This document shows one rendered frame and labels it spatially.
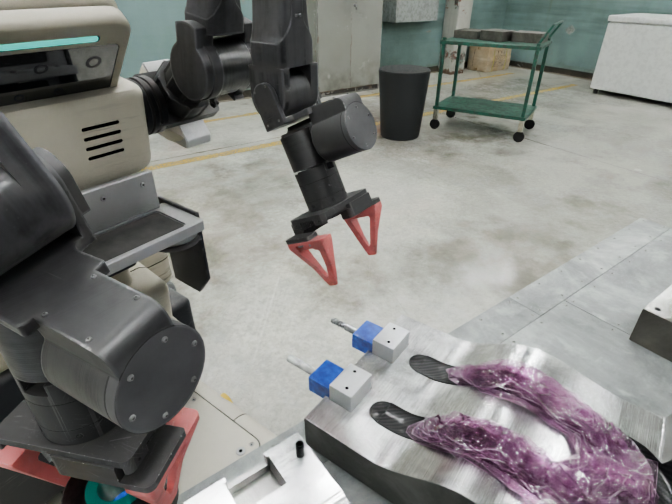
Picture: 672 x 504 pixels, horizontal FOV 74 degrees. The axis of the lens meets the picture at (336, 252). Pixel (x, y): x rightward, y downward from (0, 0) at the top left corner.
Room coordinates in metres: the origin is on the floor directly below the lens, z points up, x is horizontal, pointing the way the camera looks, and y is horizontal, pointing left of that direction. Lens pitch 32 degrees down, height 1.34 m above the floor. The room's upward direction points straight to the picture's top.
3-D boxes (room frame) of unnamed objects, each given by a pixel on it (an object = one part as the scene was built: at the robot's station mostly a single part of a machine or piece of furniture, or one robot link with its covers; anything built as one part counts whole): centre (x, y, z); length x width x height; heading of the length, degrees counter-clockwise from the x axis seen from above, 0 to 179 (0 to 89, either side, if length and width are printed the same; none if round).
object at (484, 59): (8.10, -2.58, 0.20); 0.63 x 0.44 x 0.40; 124
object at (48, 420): (0.20, 0.17, 1.11); 0.10 x 0.07 x 0.07; 79
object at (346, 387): (0.45, 0.02, 0.86); 0.13 x 0.05 x 0.05; 54
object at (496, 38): (4.58, -1.53, 0.50); 0.98 x 0.55 x 1.01; 59
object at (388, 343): (0.53, -0.05, 0.86); 0.13 x 0.05 x 0.05; 54
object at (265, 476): (0.27, 0.09, 0.87); 0.05 x 0.05 x 0.04; 36
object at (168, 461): (0.20, 0.14, 1.04); 0.07 x 0.07 x 0.09; 78
